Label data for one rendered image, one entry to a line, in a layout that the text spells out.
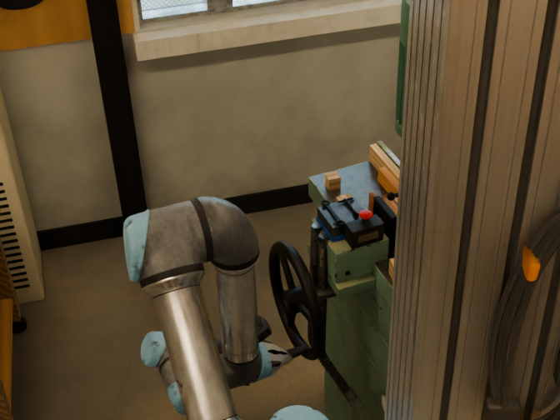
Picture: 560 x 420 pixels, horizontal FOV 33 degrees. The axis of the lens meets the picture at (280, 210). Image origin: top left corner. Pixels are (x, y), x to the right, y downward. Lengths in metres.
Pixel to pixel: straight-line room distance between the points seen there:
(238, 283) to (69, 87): 1.72
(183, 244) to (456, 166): 0.88
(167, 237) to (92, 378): 1.62
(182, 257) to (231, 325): 0.26
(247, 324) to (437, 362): 0.90
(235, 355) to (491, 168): 1.15
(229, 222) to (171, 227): 0.10
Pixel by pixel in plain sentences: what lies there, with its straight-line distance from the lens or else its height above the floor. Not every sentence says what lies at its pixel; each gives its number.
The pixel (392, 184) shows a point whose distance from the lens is 2.35.
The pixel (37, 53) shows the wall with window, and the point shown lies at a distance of 3.29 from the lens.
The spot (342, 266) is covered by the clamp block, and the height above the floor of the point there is 0.92.
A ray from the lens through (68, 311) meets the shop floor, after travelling 3.46.
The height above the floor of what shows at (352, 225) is 1.01.
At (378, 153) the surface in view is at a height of 0.95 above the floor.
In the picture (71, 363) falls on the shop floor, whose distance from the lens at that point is 3.28.
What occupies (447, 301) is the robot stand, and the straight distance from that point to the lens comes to 0.93.
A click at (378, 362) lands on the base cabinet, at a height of 0.62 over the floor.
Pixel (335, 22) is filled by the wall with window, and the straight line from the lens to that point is 3.36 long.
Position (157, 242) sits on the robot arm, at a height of 1.30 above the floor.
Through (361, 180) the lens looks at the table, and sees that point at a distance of 2.42.
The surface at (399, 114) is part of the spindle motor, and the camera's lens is 2.03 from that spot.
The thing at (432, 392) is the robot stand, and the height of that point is 1.57.
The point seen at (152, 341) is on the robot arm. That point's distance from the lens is 1.98.
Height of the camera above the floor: 2.34
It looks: 38 degrees down
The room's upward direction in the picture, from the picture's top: 2 degrees counter-clockwise
